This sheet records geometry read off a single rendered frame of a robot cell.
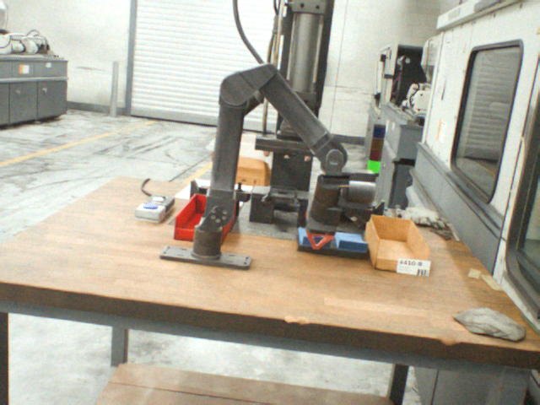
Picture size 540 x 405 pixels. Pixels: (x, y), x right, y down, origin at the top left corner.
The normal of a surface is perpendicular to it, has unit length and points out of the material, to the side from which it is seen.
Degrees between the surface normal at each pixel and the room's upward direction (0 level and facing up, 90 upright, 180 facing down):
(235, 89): 90
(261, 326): 90
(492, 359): 90
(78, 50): 90
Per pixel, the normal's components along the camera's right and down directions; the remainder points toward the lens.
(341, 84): -0.14, 0.22
